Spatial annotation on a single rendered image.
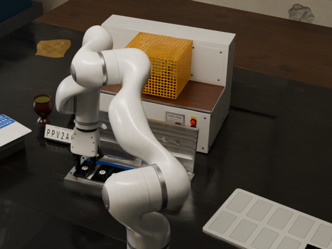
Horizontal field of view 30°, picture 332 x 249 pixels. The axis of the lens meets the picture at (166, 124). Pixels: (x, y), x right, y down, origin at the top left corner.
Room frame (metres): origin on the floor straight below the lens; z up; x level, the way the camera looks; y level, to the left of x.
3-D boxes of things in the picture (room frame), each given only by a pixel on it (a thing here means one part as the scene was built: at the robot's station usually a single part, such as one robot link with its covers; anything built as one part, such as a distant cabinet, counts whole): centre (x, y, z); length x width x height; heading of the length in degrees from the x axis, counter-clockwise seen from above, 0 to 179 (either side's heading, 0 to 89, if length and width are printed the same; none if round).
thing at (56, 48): (2.97, 0.61, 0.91); 0.22 x 0.18 x 0.02; 0
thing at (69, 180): (1.84, 0.13, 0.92); 0.44 x 0.21 x 0.04; 72
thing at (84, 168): (1.87, 0.30, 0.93); 0.10 x 0.05 x 0.01; 162
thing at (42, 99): (2.25, 0.52, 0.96); 0.09 x 0.09 x 0.11
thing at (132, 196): (1.28, 0.07, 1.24); 0.19 x 0.12 x 0.24; 111
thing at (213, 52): (2.27, -0.06, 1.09); 0.75 x 0.40 x 0.38; 72
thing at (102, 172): (1.85, 0.23, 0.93); 0.10 x 0.05 x 0.01; 161
